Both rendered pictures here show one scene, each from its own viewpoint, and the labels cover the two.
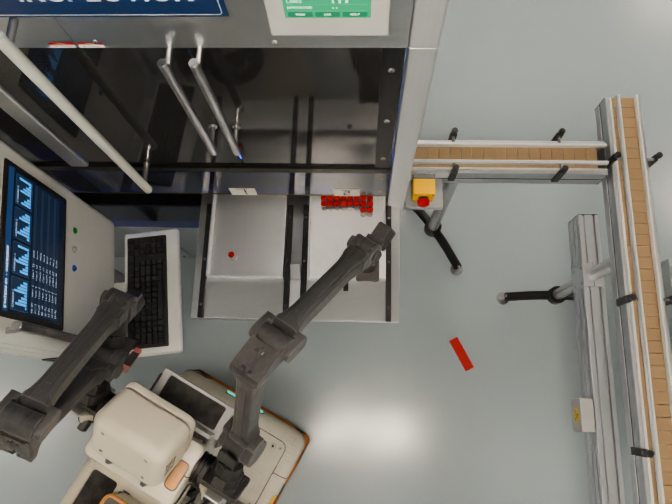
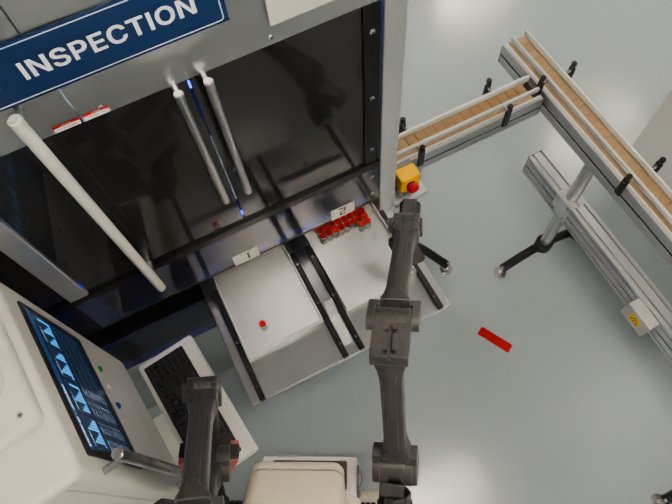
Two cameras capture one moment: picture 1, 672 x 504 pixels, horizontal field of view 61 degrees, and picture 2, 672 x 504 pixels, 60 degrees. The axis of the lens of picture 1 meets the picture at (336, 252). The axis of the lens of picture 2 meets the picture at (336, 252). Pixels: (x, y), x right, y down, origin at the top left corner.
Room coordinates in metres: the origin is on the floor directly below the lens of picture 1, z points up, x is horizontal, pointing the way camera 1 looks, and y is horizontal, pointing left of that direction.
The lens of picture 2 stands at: (-0.11, 0.44, 2.67)
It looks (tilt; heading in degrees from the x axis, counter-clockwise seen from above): 65 degrees down; 329
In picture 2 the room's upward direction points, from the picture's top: 7 degrees counter-clockwise
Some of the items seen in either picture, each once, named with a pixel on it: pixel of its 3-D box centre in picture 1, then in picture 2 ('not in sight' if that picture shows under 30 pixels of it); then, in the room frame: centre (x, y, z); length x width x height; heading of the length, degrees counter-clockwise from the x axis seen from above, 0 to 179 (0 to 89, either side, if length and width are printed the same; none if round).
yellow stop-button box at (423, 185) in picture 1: (423, 188); (405, 176); (0.65, -0.32, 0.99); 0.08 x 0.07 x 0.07; 170
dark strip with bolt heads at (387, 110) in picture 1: (384, 140); (372, 124); (0.65, -0.17, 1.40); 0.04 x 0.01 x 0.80; 80
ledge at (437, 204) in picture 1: (423, 189); (401, 184); (0.68, -0.34, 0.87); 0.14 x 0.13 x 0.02; 170
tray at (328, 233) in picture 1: (346, 230); (356, 249); (0.57, -0.05, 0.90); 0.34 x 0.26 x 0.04; 171
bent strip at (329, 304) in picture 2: (294, 286); (338, 321); (0.41, 0.15, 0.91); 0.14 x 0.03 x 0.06; 170
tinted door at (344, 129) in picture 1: (308, 116); (302, 124); (0.69, 0.01, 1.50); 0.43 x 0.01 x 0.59; 80
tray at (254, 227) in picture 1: (248, 228); (264, 293); (0.64, 0.29, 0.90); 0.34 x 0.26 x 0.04; 170
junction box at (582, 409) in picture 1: (583, 415); (639, 317); (-0.17, -0.82, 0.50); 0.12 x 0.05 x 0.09; 170
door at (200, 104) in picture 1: (127, 115); (128, 201); (0.77, 0.46, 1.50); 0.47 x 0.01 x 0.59; 80
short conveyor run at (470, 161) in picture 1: (504, 158); (454, 125); (0.73, -0.62, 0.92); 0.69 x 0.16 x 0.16; 80
